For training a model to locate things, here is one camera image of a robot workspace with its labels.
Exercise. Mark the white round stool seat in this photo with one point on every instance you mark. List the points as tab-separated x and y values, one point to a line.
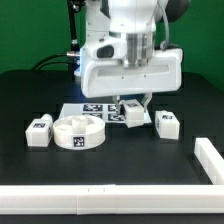
79	132

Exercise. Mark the white sheet with markers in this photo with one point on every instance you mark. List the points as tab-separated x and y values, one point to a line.
107	112

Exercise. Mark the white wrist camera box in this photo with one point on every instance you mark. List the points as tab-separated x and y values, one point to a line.
107	49

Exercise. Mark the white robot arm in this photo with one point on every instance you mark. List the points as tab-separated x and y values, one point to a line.
132	21

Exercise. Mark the white front rail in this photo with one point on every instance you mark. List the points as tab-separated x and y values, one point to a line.
111	199

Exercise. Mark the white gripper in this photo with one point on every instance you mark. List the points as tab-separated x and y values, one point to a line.
110	78

